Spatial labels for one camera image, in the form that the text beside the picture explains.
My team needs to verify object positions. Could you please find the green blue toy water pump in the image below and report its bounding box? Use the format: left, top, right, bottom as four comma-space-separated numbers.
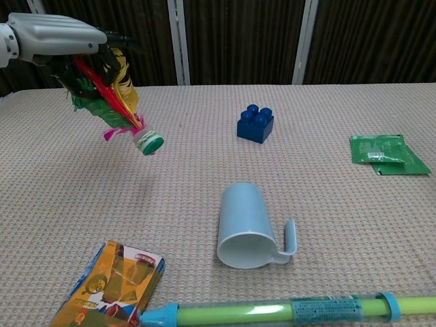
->
138, 291, 436, 327

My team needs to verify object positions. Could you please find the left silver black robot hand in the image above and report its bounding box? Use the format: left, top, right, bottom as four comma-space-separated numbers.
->
6, 12, 140, 97

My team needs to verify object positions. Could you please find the beige woven tablecloth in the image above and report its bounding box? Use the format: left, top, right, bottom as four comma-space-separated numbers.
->
0, 81, 436, 327

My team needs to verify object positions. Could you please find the blue toy building brick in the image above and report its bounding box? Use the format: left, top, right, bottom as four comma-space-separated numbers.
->
236, 104, 275, 144

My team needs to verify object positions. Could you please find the orange snack box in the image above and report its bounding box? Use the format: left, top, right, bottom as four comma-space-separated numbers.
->
47, 240, 167, 327

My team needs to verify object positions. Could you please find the colourful feather shuttlecock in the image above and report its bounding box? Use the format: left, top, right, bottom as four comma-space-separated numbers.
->
50, 47, 166, 157

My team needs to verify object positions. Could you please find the green foil packet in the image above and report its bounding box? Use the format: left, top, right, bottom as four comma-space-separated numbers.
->
350, 134, 408, 166
369, 142, 432, 176

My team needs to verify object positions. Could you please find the light blue plastic cup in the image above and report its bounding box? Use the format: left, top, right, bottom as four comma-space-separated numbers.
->
217, 182, 297, 270

